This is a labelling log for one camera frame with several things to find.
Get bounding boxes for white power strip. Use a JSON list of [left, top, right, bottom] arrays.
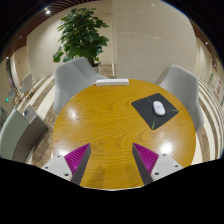
[[95, 78, 130, 87]]

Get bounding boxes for grey upholstered armchair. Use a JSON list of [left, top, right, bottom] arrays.
[[53, 56, 109, 116], [153, 64, 205, 133]]

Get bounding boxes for white cartoon-print computer mouse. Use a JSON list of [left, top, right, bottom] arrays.
[[152, 100, 166, 117]]

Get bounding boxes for small white chair wooden legs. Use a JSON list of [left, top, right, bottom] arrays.
[[18, 72, 36, 99]]

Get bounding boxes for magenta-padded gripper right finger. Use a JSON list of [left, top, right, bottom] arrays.
[[132, 142, 184, 186]]

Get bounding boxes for large green potted plant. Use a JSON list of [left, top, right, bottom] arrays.
[[52, 7, 110, 68]]

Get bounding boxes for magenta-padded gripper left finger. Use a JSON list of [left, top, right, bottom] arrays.
[[41, 143, 92, 186]]

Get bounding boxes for black mouse pad green lines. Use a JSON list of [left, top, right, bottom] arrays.
[[130, 92, 180, 131]]

